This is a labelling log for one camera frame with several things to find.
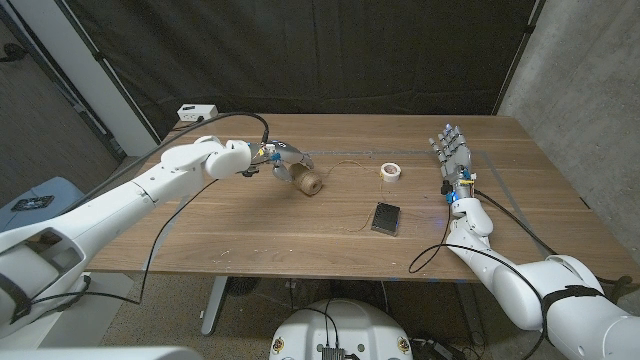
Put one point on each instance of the black backdrop frame pole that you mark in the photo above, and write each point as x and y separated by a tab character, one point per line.
520	50
107	70

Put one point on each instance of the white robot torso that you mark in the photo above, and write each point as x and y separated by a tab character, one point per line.
345	325

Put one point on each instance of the white power outlet box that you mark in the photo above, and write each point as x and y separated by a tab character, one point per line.
195	111

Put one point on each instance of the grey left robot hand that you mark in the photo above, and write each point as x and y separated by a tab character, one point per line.
275	152

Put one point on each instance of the blue plastic container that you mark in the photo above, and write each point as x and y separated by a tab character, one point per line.
65	192

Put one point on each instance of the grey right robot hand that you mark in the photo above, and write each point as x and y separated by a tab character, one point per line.
457	160

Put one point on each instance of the black flat package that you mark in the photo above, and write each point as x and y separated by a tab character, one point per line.
385	218

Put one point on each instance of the black round fan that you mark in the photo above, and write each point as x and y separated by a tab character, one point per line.
243	285

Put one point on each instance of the jute twine strand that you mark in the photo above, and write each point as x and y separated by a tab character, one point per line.
353	161

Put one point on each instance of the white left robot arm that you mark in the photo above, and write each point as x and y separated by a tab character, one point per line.
125	200

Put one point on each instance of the light grey table leg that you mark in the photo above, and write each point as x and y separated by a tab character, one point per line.
215	305

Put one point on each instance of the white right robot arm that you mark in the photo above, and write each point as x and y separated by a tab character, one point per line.
530	285

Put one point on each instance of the black wall fixture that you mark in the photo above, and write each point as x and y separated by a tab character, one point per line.
11	52

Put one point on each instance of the white adhesive tape roll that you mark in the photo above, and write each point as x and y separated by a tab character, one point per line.
395	176

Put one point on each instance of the brown jute twine spool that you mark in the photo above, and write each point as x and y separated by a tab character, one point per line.
310	182

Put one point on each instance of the black backdrop curtain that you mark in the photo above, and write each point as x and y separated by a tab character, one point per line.
325	50

